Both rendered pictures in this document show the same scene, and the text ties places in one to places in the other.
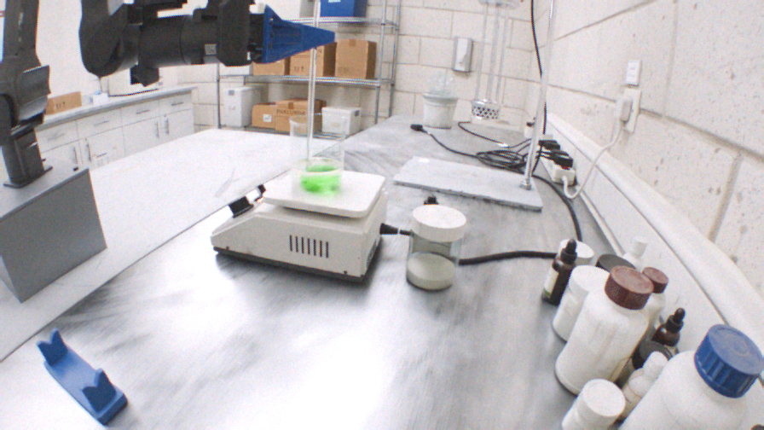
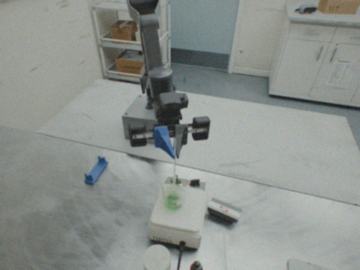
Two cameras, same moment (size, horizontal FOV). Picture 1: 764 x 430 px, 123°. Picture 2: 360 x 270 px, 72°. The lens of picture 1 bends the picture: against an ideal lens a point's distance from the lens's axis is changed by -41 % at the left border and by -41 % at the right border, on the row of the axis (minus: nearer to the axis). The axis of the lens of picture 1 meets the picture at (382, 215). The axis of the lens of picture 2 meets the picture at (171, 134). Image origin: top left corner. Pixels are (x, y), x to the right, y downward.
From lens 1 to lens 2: 62 cm
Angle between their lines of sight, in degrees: 76
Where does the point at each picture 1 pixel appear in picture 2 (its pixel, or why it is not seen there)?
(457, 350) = not seen: outside the picture
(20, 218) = (132, 120)
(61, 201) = (148, 124)
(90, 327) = (119, 163)
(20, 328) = (113, 144)
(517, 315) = not seen: outside the picture
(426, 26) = not seen: outside the picture
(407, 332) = (119, 258)
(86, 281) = (140, 151)
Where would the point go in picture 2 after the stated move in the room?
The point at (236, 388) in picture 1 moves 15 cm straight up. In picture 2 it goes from (98, 208) to (86, 174)
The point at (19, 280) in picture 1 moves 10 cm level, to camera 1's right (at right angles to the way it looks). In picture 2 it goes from (126, 133) to (121, 151)
